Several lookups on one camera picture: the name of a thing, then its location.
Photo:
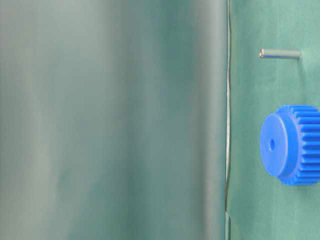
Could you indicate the green cloth table cover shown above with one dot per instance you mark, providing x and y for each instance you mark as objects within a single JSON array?
[{"x": 140, "y": 119}]

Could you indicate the blue plastic gear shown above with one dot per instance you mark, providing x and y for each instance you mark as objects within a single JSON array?
[{"x": 290, "y": 144}]

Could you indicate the small steel shaft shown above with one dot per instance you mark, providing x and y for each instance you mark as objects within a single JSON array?
[{"x": 271, "y": 53}]

